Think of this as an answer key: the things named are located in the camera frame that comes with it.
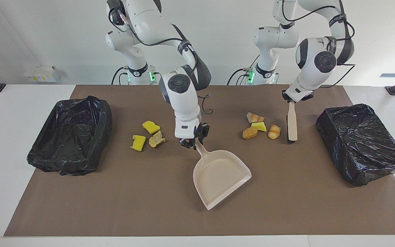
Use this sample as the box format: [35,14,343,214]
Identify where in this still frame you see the beige hand brush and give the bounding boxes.
[287,101,298,144]

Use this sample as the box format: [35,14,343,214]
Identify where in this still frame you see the brown table mat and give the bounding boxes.
[4,85,395,237]

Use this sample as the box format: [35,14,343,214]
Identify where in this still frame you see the brown bread roll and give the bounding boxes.
[242,126,258,140]

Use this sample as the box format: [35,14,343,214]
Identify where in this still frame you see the wedge-shaped yellow sponge piece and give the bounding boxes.
[142,120,161,135]

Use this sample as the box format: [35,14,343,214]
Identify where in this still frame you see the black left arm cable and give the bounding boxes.
[282,0,356,89]

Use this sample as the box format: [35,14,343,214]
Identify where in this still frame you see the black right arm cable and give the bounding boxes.
[108,7,215,115]

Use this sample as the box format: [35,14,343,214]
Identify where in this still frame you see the short orange-striped croissant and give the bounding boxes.
[268,125,282,140]

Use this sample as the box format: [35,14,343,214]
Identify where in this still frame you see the beige plastic dustpan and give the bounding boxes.
[193,140,252,211]

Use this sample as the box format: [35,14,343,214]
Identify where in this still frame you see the black bag-lined trash bin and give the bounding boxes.
[27,96,113,176]
[316,104,395,187]

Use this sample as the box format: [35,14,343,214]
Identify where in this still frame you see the black base cable bundle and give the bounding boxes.
[111,66,164,85]
[227,67,253,85]

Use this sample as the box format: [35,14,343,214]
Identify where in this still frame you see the long orange-striped croissant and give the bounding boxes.
[246,112,265,124]

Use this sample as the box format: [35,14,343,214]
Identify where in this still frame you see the notched yellow sponge piece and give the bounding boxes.
[130,135,146,152]

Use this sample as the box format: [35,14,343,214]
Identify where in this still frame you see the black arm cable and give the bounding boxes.
[108,7,215,115]
[282,0,356,89]

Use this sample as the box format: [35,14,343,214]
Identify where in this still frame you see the white wall boxes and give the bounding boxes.
[24,65,61,83]

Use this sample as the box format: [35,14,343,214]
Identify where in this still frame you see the crumpled beige scrap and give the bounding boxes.
[149,130,166,148]

